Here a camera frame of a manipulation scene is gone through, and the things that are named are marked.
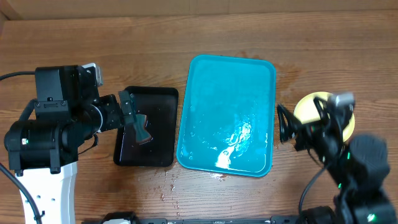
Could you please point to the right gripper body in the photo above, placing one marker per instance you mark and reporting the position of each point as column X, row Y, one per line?
column 324, row 143

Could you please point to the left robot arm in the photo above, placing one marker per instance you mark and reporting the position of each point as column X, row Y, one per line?
column 42, row 145

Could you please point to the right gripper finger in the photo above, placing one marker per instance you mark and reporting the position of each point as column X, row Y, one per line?
column 288, row 123
column 324, row 110

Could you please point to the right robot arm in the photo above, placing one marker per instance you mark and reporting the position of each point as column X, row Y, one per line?
column 358, row 167

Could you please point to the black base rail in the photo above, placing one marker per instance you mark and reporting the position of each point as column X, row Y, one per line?
column 131, row 217

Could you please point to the teal plastic tray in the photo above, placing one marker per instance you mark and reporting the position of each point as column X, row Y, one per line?
column 227, row 122

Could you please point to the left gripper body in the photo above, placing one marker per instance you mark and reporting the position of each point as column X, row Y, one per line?
column 111, row 118

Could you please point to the black plastic tray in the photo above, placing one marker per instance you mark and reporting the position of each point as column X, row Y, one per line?
column 159, row 104

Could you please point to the yellow-green plate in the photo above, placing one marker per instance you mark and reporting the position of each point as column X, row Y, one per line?
column 306, row 112

